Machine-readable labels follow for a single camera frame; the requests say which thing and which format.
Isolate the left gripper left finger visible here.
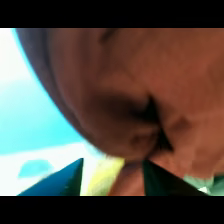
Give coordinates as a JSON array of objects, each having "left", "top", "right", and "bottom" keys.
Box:
[{"left": 18, "top": 157, "right": 85, "bottom": 197}]

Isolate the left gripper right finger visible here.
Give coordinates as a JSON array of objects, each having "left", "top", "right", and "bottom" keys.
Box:
[{"left": 142, "top": 159, "right": 208, "bottom": 197}]

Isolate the brown garment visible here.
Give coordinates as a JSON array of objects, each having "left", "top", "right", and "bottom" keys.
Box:
[{"left": 15, "top": 28, "right": 224, "bottom": 197}]

